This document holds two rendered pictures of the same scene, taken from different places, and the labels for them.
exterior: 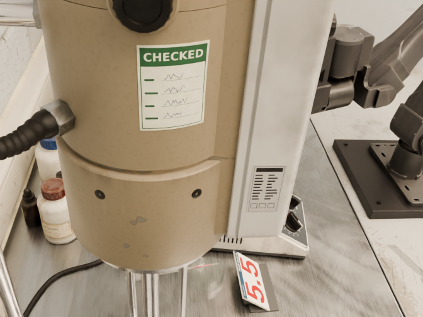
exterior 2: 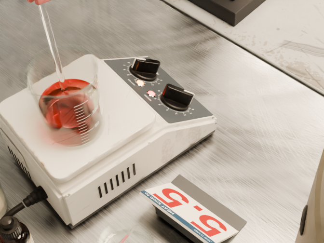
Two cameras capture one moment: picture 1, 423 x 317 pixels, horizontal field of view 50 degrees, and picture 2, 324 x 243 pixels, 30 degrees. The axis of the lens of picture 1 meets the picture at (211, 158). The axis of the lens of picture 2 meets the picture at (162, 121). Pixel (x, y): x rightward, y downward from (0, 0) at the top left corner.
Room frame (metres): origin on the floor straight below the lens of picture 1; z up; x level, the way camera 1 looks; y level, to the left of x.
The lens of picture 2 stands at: (0.23, 0.12, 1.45)
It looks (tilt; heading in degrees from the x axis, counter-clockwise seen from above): 52 degrees down; 323
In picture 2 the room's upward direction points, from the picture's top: 3 degrees counter-clockwise
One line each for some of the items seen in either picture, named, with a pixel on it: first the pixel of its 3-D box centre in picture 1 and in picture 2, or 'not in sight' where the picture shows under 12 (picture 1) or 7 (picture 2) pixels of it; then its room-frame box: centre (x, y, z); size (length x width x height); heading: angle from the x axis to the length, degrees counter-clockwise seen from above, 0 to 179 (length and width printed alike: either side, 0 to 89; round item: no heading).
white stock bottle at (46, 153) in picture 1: (57, 161); not in sight; (0.65, 0.29, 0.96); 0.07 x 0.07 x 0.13
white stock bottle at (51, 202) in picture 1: (58, 209); not in sight; (0.54, 0.25, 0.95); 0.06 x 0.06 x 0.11
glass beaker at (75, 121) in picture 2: not in sight; (66, 101); (0.57, -0.03, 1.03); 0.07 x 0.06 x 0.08; 95
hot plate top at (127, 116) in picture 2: not in sight; (76, 114); (0.58, -0.04, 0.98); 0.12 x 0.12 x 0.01; 89
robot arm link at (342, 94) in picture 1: (331, 88); not in sight; (0.66, -0.18, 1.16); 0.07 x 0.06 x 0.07; 116
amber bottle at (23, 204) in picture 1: (30, 205); not in sight; (0.56, 0.31, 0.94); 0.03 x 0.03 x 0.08
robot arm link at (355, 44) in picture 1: (355, 66); not in sight; (0.67, -0.22, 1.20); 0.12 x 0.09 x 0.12; 115
